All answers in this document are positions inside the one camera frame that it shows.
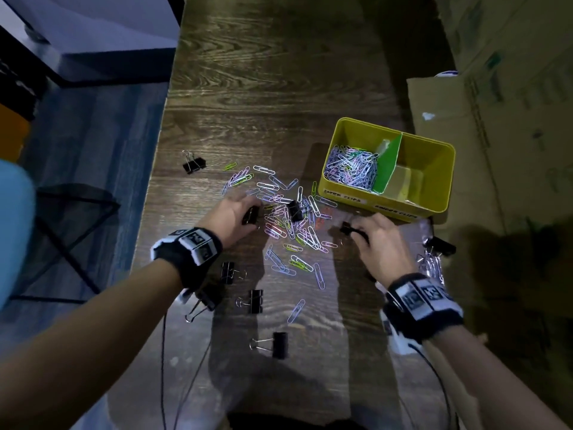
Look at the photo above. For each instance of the person's black clothing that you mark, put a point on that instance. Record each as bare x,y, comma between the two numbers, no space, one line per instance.
291,423

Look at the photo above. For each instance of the white cabinet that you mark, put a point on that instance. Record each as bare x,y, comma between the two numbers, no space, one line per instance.
98,22

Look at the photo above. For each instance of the black wristband with markers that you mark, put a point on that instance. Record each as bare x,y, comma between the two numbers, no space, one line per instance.
188,259
421,317

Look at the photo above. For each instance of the small heap of paper clips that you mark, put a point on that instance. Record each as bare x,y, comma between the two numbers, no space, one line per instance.
351,167

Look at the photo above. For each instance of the pile of coloured paper clips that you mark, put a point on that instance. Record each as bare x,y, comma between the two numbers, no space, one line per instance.
277,259

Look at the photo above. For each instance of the brown cardboard box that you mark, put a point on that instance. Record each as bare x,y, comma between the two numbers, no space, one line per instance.
515,152

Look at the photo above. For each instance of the white round object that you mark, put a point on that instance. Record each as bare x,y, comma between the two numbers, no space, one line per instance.
446,73

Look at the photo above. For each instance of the group of black binder clips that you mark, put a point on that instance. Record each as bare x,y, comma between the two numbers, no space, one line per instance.
279,345

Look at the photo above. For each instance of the person's left forearm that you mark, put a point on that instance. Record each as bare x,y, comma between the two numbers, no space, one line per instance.
80,349

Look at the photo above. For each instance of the yellow divided sorting bin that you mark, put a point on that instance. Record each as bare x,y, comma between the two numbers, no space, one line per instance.
429,170

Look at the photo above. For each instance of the single black binder clip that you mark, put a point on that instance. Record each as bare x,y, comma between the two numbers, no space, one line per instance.
443,246
345,228
250,215
196,164

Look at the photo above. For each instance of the light blue chair seat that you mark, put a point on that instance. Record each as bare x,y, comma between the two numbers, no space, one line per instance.
13,228

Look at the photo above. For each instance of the person's left hand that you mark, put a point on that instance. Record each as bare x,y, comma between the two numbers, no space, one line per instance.
226,219

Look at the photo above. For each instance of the wooden table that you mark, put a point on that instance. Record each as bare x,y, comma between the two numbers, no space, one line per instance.
268,62

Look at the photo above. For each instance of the black shelf unit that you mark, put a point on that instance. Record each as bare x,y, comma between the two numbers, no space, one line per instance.
20,80

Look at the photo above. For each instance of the person's right forearm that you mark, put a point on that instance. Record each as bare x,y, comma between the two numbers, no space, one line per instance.
488,380

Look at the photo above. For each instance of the person's right hand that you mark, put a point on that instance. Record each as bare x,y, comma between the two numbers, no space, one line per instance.
385,250

